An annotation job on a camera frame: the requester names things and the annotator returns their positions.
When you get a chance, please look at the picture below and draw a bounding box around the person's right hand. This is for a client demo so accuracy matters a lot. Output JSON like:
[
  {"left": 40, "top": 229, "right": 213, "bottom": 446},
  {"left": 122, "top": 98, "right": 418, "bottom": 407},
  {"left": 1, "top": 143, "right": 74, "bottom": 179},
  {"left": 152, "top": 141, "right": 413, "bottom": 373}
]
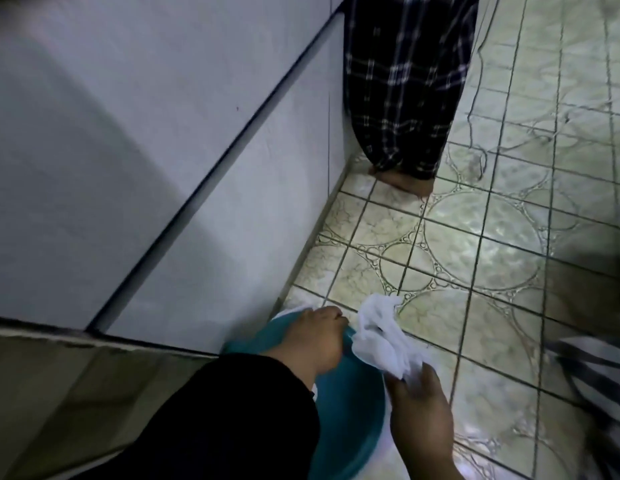
[{"left": 385, "top": 362, "right": 459, "bottom": 473}]

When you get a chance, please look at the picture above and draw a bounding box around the person's left hand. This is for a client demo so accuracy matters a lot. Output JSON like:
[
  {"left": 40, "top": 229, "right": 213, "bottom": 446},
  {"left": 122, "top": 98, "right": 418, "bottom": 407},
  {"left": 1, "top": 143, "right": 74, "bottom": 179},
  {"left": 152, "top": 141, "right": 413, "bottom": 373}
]
[{"left": 270, "top": 306, "right": 351, "bottom": 383}]

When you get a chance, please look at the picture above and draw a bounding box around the person's right forearm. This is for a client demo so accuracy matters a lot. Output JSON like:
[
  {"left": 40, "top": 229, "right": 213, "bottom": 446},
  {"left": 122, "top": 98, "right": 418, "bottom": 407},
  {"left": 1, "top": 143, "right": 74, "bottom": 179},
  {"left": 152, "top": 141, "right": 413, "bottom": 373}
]
[{"left": 406, "top": 451, "right": 467, "bottom": 480}]

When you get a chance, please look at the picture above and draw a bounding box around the person's left forearm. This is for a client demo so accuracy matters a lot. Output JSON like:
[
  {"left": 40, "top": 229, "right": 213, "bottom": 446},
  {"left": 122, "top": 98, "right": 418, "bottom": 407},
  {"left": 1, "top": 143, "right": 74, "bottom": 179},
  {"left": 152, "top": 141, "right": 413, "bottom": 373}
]
[{"left": 72, "top": 352, "right": 322, "bottom": 480}]

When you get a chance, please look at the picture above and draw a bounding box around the white cloth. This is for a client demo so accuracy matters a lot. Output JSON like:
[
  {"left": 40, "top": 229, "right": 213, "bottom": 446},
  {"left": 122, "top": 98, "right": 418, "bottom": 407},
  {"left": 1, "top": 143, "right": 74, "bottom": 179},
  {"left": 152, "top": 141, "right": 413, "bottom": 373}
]
[{"left": 351, "top": 294, "right": 425, "bottom": 391}]

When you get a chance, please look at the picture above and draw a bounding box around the teal plastic basin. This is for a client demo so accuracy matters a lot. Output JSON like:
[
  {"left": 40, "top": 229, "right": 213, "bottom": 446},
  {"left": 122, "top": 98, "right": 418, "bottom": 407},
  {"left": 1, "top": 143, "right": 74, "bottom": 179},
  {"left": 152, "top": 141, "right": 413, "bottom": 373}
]
[{"left": 222, "top": 312, "right": 392, "bottom": 480}]

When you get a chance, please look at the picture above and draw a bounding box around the striped black white fabric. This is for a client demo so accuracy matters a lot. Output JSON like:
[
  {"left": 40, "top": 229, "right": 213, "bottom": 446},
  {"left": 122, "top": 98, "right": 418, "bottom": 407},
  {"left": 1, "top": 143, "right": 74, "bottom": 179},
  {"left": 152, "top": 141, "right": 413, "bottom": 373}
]
[{"left": 544, "top": 331, "right": 620, "bottom": 480}]

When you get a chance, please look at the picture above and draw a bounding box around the white cabinet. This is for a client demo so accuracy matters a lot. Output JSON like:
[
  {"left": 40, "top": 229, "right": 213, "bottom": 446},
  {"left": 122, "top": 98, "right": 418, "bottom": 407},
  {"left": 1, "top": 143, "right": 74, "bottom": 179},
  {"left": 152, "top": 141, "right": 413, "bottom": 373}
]
[{"left": 0, "top": 0, "right": 362, "bottom": 356}]

